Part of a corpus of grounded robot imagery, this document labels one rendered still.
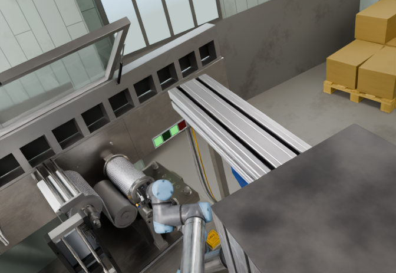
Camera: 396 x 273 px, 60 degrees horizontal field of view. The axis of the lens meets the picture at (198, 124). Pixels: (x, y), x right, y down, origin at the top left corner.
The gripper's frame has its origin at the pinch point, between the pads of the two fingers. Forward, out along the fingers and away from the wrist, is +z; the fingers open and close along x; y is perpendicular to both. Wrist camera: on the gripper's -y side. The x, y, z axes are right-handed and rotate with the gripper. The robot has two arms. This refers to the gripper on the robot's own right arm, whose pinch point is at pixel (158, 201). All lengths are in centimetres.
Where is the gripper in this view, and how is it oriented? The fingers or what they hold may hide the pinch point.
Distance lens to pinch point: 178.7
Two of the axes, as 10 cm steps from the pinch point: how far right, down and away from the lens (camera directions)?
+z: -6.4, -3.4, 6.9
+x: -7.4, 5.1, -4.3
